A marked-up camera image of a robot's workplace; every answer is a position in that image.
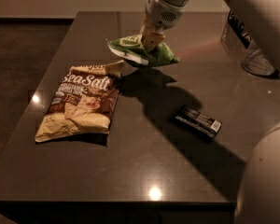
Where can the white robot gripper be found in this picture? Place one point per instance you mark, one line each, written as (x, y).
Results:
(160, 13)

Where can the green jalapeno chip bag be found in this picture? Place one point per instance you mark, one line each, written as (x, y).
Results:
(131, 49)

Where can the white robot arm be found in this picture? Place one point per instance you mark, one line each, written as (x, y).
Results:
(258, 199)

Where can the brown sea salt chip bag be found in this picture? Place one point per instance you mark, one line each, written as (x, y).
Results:
(83, 103)

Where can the black snack bar wrapper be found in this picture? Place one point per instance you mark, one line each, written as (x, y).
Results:
(197, 122)

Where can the clear glass bowl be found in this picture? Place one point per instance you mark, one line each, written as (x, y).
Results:
(255, 61)

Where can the black wire basket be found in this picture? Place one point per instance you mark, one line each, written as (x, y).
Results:
(239, 28)

